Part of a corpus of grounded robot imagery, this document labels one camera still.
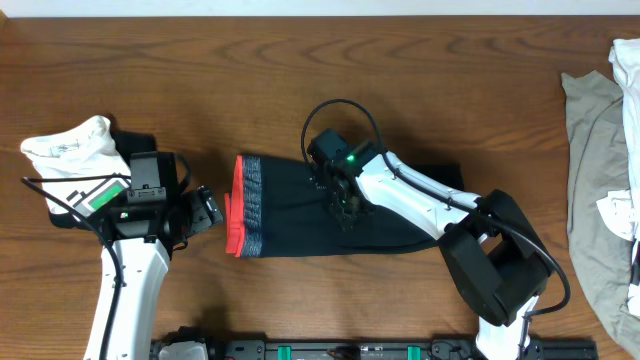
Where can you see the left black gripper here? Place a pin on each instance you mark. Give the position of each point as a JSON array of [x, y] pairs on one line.
[[205, 210]]

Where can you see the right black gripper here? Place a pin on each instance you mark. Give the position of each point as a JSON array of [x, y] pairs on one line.
[[343, 219]]

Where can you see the black leggings with grey waistband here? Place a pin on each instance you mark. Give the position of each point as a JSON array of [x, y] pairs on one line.
[[274, 209]]

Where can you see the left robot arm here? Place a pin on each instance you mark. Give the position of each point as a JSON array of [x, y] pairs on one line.
[[143, 228]]

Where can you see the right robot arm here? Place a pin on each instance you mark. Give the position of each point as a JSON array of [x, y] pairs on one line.
[[494, 256]]

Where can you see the folded white printed shirt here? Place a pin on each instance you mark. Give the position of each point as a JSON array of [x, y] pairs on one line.
[[85, 160]]

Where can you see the beige garment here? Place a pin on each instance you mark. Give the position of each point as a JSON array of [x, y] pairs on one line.
[[598, 164]]

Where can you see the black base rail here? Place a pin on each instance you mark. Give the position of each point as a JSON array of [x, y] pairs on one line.
[[436, 349]]

